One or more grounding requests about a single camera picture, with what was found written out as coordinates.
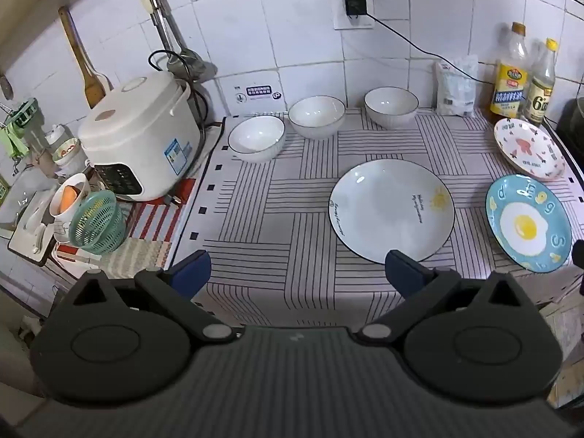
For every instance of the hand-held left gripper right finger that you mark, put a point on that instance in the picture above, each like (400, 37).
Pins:
(404, 271)

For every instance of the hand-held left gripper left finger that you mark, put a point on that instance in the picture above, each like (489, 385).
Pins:
(194, 271)

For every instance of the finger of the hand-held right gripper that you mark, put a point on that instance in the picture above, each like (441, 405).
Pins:
(579, 260)

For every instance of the large white sun plate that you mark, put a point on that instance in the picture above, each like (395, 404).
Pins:
(388, 214)

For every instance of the blue fried egg plate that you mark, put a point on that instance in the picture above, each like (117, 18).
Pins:
(529, 226)

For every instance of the pink rabbit plate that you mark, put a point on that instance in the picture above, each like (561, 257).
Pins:
(529, 148)

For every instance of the small white bowl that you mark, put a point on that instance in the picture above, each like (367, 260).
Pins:
(317, 116)
(256, 139)
(391, 107)

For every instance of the beige striped towel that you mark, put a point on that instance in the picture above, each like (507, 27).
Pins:
(132, 258)

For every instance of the red striped cloth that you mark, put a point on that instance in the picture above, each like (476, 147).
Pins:
(155, 219)

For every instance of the striped white tablecloth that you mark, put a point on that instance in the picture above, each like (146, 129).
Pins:
(283, 219)

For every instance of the green plastic colander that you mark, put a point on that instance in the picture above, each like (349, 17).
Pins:
(98, 223)

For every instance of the black pot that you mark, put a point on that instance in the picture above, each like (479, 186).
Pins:
(577, 121)

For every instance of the white cup with carrot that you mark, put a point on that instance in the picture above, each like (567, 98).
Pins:
(68, 210)

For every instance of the white rice cooker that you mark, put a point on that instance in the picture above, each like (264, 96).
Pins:
(137, 137)

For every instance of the clear vinegar bottle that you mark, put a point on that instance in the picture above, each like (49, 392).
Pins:
(540, 93)

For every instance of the white lidded jar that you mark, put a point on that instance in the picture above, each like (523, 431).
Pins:
(66, 148)

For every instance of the white salt bag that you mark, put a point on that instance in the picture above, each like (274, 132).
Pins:
(454, 89)

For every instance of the yellow cooking oil bottle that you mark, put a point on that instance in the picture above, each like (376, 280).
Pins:
(510, 82)

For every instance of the wooden spatula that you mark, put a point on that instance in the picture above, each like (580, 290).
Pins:
(89, 82)

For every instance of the hanging metal ladle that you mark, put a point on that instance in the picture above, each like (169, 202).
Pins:
(175, 50)

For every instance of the black charger plug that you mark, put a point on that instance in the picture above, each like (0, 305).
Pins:
(353, 3)

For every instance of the wall sticker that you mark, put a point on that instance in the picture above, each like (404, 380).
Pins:
(258, 93)

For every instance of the white wall socket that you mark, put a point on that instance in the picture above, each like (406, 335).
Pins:
(340, 13)

